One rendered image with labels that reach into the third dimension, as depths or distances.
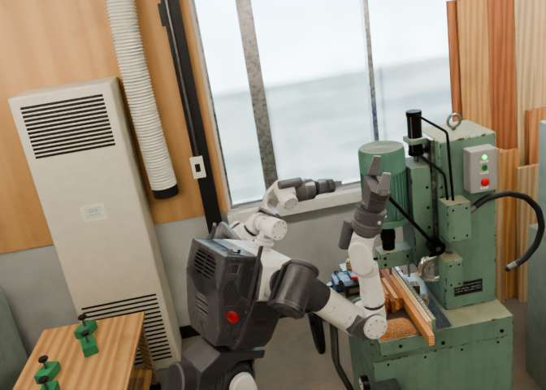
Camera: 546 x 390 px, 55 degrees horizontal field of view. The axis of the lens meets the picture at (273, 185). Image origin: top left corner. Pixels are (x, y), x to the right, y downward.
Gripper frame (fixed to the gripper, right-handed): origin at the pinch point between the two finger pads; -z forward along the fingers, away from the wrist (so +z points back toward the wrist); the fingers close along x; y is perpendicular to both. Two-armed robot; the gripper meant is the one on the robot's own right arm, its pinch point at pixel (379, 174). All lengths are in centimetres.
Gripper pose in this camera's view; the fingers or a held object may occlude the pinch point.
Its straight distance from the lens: 148.5
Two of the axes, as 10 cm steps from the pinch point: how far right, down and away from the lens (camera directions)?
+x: -0.6, -4.7, 8.8
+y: 9.9, 0.8, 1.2
